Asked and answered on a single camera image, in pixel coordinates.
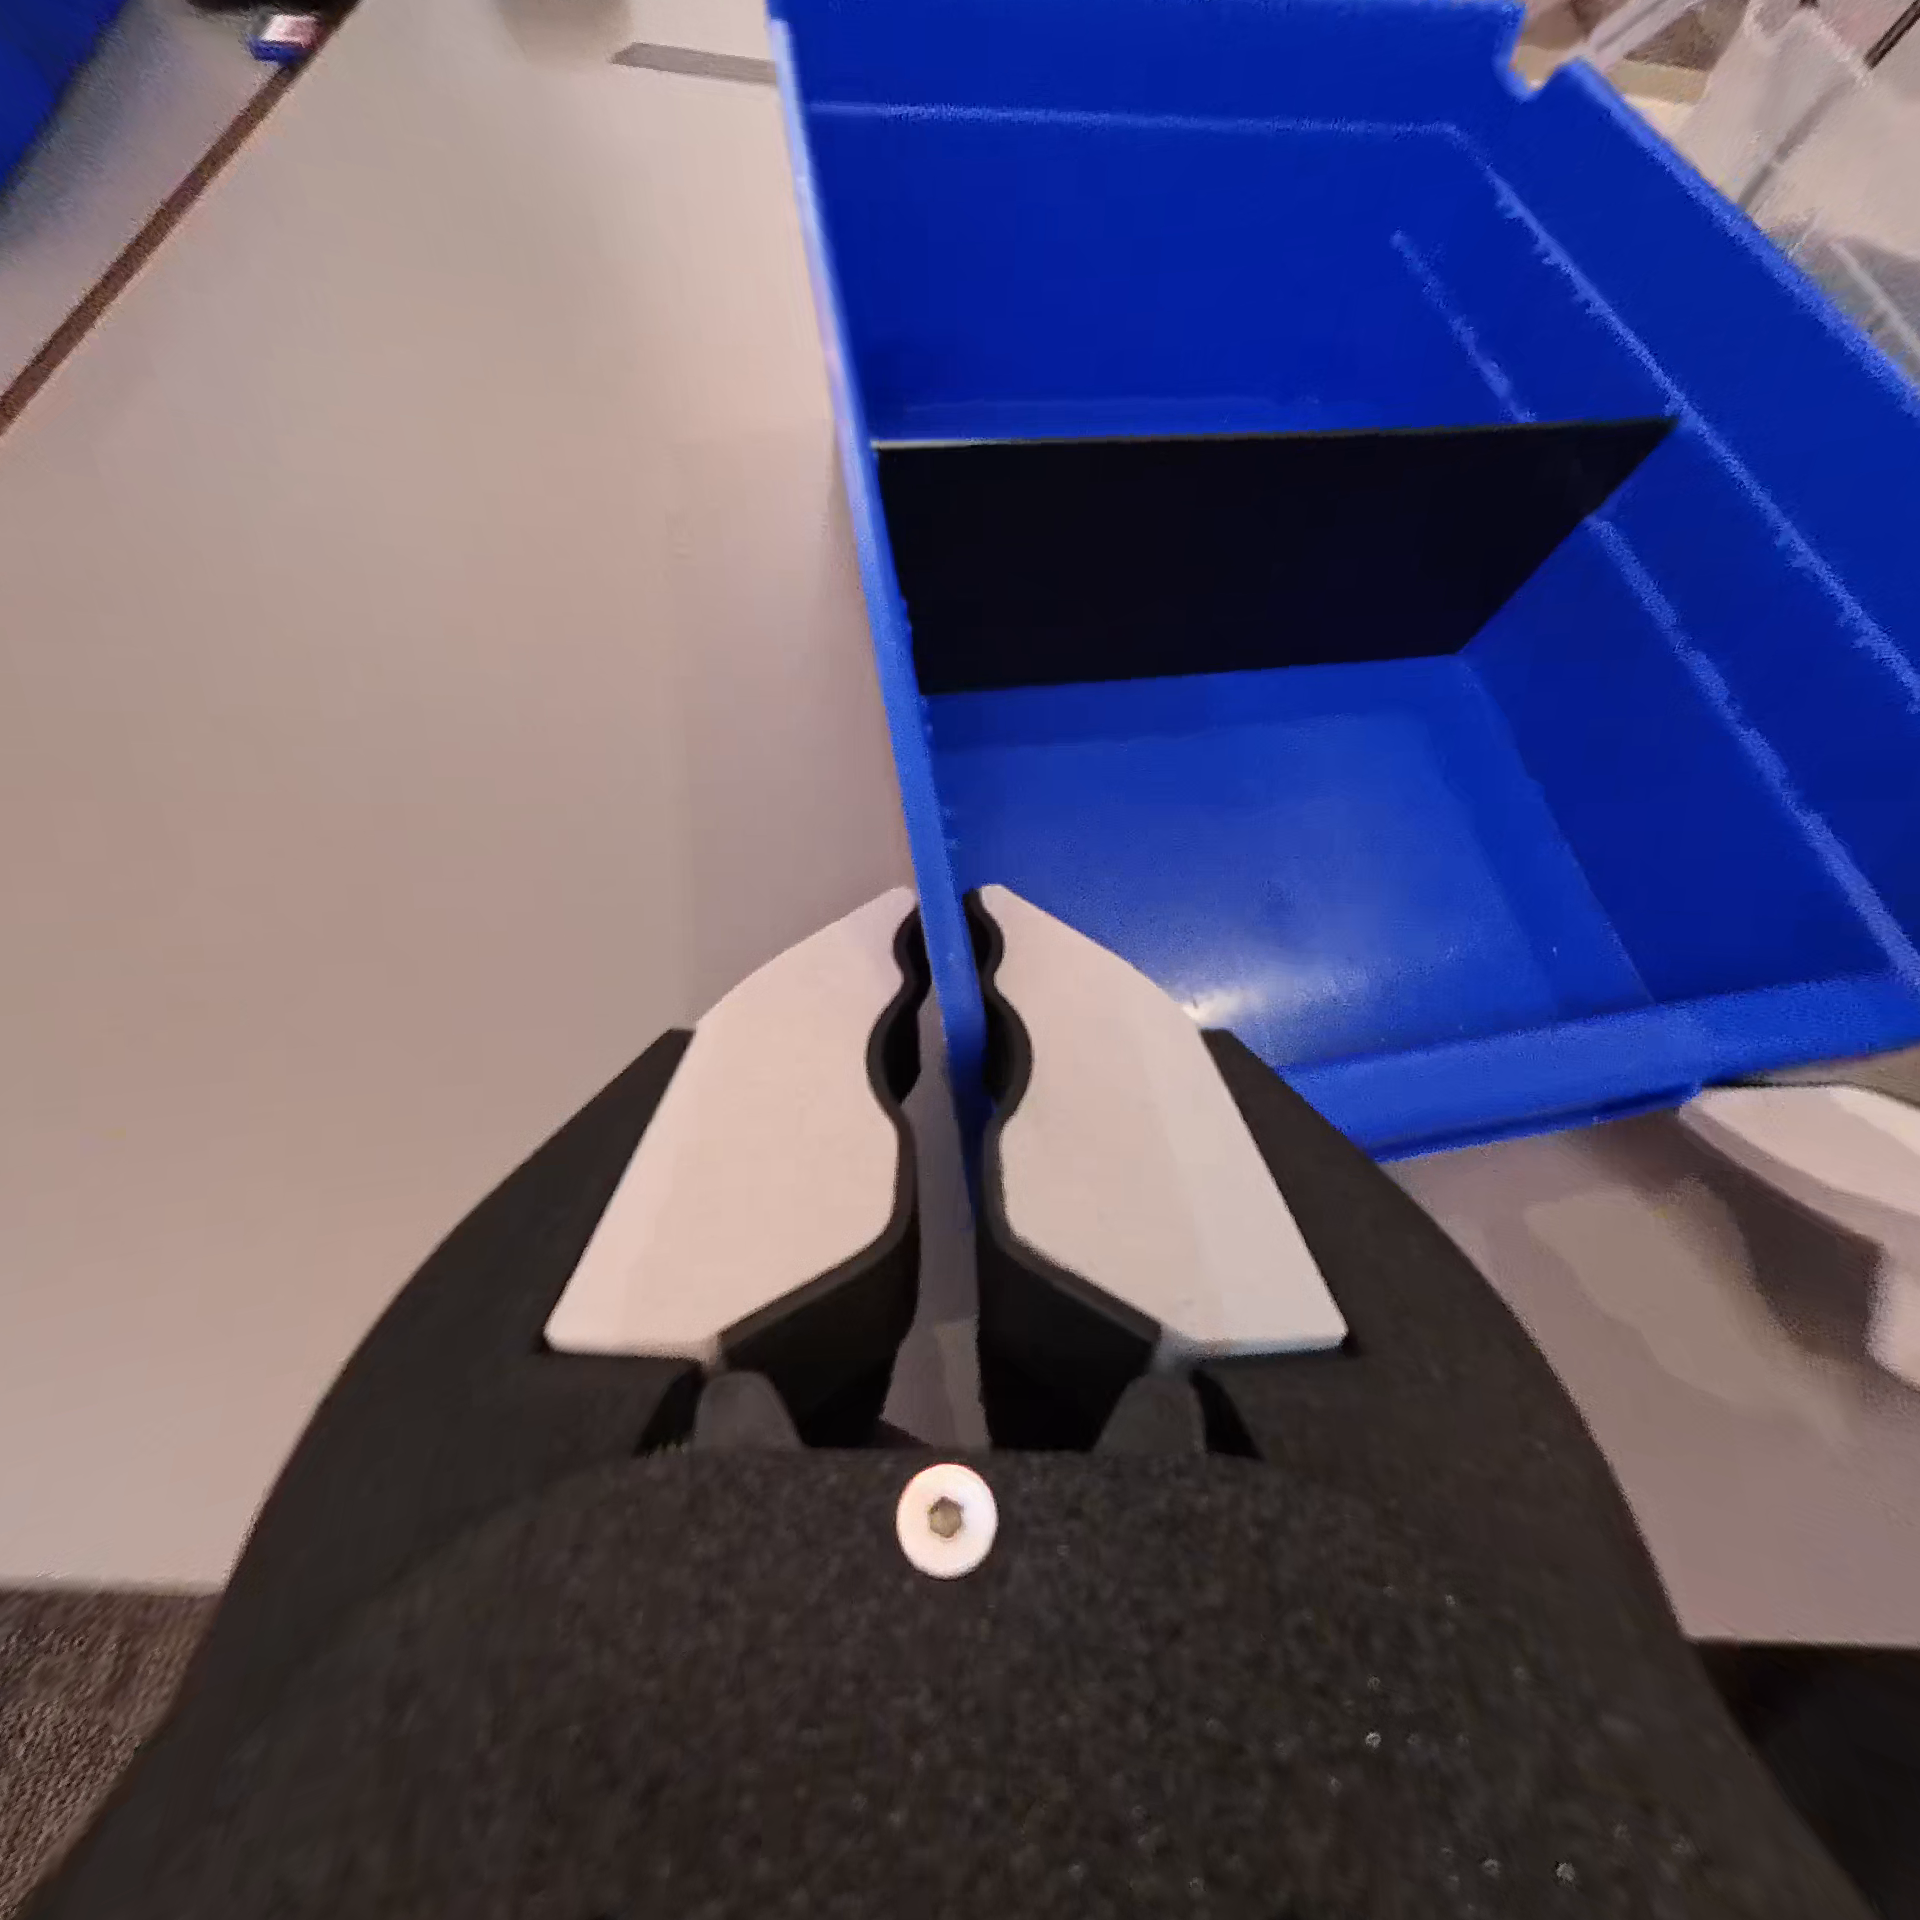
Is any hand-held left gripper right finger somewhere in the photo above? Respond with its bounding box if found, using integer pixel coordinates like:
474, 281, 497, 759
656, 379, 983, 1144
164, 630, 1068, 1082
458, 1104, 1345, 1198
972, 883, 1348, 1452

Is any blue plastic bin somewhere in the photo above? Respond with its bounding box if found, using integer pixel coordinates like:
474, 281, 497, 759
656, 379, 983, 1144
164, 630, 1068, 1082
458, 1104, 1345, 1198
0, 0, 127, 188
764, 0, 1920, 1165

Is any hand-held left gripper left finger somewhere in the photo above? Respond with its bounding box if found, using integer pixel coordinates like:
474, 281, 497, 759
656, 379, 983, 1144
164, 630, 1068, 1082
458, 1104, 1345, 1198
543, 889, 922, 1449

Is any dark desk cable cover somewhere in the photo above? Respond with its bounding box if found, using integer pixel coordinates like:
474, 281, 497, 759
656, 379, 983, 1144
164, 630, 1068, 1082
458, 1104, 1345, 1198
613, 42, 782, 87

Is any black bin divider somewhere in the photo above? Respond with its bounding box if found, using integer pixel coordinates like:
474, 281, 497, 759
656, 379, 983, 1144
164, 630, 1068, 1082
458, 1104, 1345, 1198
873, 417, 1678, 695

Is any brown-edged grey desk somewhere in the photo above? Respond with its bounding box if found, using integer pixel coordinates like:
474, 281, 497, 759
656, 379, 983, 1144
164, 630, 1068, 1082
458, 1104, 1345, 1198
0, 0, 354, 430

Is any clear plastic bin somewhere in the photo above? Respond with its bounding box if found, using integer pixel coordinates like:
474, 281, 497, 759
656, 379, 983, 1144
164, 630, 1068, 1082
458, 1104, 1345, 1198
1516, 0, 1920, 369

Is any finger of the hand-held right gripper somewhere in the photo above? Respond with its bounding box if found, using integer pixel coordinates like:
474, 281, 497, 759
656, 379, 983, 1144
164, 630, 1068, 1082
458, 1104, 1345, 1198
1676, 1083, 1920, 1389

